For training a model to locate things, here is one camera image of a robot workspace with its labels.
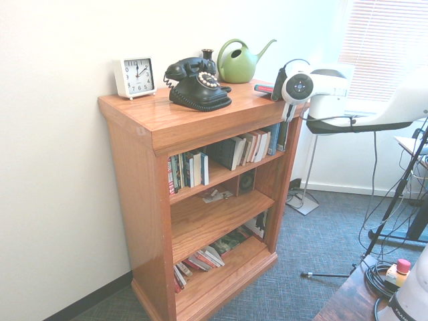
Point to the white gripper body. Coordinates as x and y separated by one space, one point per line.
290 112

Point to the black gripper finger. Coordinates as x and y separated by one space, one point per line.
274 96

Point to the teal paperback with red spine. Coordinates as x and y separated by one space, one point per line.
264 88

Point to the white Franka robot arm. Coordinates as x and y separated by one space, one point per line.
327 83

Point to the black spine book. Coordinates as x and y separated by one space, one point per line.
283 137

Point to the blue spine book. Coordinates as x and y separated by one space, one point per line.
274 138

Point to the cream paperback book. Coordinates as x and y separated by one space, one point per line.
246 148
264 145

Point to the green plastic watering can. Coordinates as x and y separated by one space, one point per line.
237 70

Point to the orange book, white pages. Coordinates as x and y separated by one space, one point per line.
255 147

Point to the thick black cover book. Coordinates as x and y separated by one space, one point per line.
224 150

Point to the black rotary telephone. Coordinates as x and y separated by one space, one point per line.
197 97

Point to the black glossy vase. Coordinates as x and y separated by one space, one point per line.
207 55

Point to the small wooden speaker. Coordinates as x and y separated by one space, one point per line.
247 182

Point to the metal floor stand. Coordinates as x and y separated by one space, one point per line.
302 207

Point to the blue cover paperback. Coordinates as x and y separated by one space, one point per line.
192 168
204 168

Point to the loose paper clutter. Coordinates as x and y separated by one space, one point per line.
215 196

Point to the black and white illustrated book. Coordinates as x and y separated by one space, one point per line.
257 225

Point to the green spine book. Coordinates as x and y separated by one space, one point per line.
181 170

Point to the desk with black legs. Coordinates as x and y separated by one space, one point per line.
406 143

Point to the white window blinds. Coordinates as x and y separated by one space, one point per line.
384 33

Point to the red spine book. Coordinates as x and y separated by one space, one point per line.
172 177
200 262

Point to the white square alarm clock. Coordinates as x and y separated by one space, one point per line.
137 75

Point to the dark green magazine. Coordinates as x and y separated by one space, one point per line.
230 244

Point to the white slim book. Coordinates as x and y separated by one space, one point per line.
215 255

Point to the wooden bookshelf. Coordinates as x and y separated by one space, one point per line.
133 200

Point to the red emergency stop button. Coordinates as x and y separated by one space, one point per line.
403 265

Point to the dark wooden table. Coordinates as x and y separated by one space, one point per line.
351 301

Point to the patterned white book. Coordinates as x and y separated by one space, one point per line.
180 281

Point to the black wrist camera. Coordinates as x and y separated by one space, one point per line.
279 80

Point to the black camera tripod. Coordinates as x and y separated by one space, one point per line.
393 197

